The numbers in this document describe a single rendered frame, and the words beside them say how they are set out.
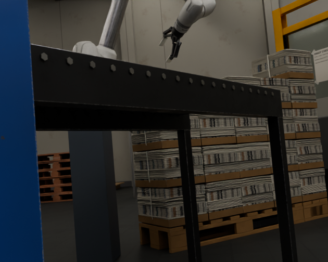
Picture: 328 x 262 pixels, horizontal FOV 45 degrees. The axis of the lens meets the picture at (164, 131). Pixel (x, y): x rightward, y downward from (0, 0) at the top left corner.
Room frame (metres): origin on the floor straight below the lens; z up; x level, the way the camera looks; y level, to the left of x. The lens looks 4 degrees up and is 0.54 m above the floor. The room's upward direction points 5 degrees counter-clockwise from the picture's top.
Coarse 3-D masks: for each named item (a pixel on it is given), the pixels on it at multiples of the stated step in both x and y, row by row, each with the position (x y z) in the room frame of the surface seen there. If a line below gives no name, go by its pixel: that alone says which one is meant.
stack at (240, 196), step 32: (192, 128) 2.46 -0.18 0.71; (224, 128) 2.60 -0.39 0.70; (256, 128) 2.75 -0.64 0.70; (288, 128) 2.93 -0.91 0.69; (160, 160) 2.37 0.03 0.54; (224, 160) 2.58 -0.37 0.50; (256, 160) 2.73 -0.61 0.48; (288, 160) 2.90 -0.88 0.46; (160, 192) 2.41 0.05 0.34; (224, 192) 2.58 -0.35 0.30; (256, 192) 2.71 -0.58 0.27; (224, 224) 2.55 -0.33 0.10
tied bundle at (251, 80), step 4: (228, 76) 2.66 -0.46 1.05; (232, 76) 2.66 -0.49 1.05; (236, 76) 2.68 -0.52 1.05; (240, 76) 2.70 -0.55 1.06; (244, 76) 2.72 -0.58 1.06; (228, 80) 2.66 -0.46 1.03; (232, 80) 2.66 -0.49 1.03; (236, 80) 2.68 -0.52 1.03; (240, 80) 2.70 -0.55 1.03; (244, 80) 2.72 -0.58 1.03; (248, 80) 2.74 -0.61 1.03; (252, 80) 2.76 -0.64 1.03; (256, 80) 2.78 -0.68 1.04; (252, 84) 2.76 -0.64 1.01; (256, 84) 2.78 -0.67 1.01
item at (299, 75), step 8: (288, 72) 2.96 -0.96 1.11; (296, 72) 3.00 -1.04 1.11; (296, 104) 2.98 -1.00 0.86; (304, 104) 3.03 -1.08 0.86; (312, 104) 3.08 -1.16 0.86; (296, 136) 2.95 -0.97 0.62; (304, 136) 3.00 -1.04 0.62; (312, 136) 3.05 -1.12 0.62; (320, 136) 3.11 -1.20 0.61; (304, 168) 2.99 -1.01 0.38; (320, 192) 3.07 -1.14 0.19; (304, 200) 2.96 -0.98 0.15
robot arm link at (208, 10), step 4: (184, 0) 2.30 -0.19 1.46; (204, 0) 2.22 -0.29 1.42; (208, 0) 2.24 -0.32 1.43; (212, 0) 2.27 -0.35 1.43; (204, 4) 2.21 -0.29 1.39; (208, 4) 2.23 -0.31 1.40; (212, 4) 2.26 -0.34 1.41; (208, 8) 2.23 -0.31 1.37; (212, 8) 2.27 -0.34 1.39; (208, 12) 2.25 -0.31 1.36; (204, 16) 2.25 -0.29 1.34
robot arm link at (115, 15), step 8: (112, 0) 2.45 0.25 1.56; (120, 0) 2.43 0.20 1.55; (128, 0) 2.47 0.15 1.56; (112, 8) 2.44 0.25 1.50; (120, 8) 2.44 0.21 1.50; (112, 16) 2.44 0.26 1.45; (120, 16) 2.46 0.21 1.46; (112, 24) 2.45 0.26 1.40; (120, 24) 2.48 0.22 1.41; (104, 32) 2.46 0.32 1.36; (112, 32) 2.46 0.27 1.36; (104, 40) 2.46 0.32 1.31; (112, 40) 2.47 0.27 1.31; (104, 48) 2.45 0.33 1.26; (112, 48) 2.49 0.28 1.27; (104, 56) 2.44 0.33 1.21; (112, 56) 2.47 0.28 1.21
